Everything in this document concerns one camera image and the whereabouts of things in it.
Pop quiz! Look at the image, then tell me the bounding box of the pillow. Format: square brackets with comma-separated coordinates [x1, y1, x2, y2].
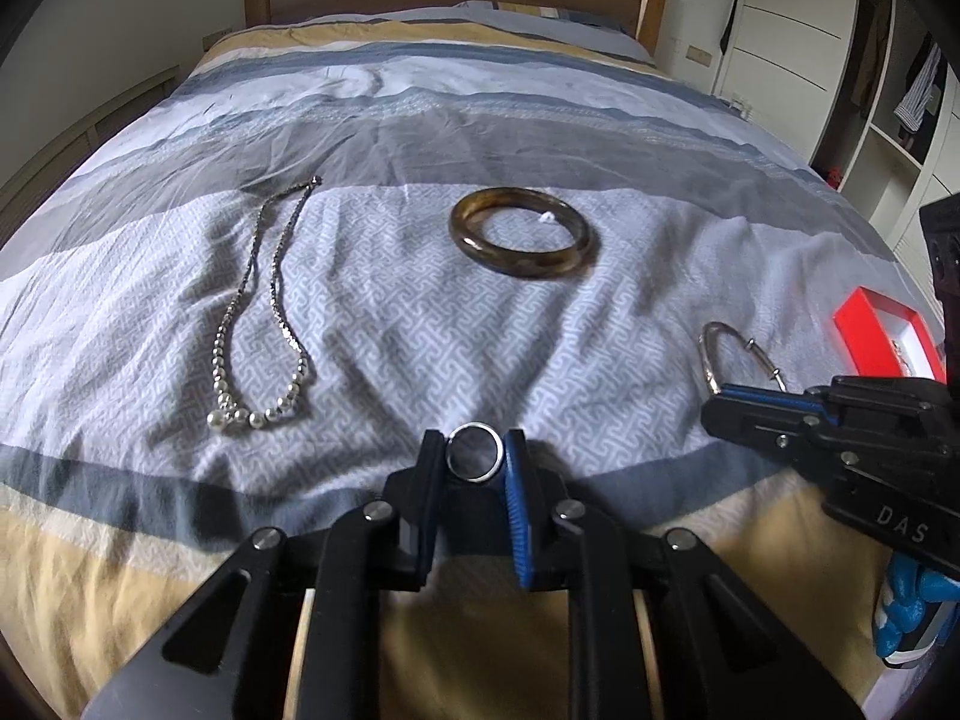
[448, 0, 651, 59]

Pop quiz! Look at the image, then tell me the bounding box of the small silver ring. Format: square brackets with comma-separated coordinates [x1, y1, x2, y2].
[443, 421, 506, 482]

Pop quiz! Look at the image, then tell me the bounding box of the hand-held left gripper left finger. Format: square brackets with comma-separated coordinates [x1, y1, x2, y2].
[79, 429, 447, 720]

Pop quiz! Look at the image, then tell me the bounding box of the thin silver bangle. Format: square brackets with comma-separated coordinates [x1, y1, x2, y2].
[698, 320, 789, 396]

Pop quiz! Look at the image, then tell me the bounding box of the striped duvet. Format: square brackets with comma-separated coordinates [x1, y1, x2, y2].
[0, 3, 947, 720]

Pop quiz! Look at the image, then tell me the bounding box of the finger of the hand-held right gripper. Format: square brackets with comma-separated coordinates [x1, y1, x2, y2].
[716, 381, 826, 413]
[701, 394, 841, 482]

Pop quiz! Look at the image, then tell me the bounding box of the dark brown bangle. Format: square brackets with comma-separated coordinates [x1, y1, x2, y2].
[448, 185, 594, 280]

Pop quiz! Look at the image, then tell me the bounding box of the silver pearl necklace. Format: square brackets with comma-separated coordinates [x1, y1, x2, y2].
[207, 174, 324, 434]

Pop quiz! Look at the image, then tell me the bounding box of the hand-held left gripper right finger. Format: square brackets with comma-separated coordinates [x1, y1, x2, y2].
[502, 429, 867, 720]

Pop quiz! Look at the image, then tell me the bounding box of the white wardrobe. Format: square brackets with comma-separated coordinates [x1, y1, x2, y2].
[708, 0, 960, 260]

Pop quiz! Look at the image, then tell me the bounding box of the striped hanging garment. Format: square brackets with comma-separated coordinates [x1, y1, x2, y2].
[891, 40, 944, 134]

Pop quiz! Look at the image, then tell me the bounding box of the person's right hand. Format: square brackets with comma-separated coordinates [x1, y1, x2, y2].
[872, 553, 960, 670]

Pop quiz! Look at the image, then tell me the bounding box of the red box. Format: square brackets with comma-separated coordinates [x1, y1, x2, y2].
[832, 286, 948, 380]

